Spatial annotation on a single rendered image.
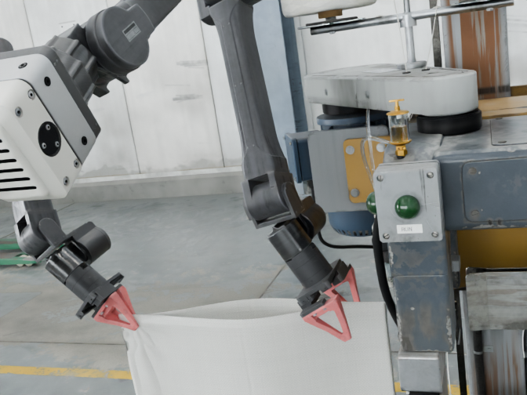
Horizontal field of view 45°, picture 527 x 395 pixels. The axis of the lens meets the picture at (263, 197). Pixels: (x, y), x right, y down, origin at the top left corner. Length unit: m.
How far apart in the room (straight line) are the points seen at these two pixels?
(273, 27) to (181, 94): 1.39
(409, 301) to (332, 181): 0.44
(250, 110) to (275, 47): 4.74
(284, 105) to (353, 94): 4.71
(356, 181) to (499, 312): 0.37
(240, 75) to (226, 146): 5.51
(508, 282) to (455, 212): 0.23
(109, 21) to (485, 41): 0.74
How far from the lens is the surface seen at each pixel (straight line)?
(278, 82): 5.79
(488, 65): 1.29
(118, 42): 0.79
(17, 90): 0.65
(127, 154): 7.09
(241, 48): 1.08
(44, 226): 1.22
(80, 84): 0.74
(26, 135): 0.65
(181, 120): 6.71
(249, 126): 1.04
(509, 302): 1.04
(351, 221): 1.29
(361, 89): 1.08
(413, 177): 0.77
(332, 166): 1.24
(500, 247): 1.15
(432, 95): 0.92
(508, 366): 1.48
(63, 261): 1.23
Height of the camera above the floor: 1.50
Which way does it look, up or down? 14 degrees down
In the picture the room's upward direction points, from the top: 9 degrees counter-clockwise
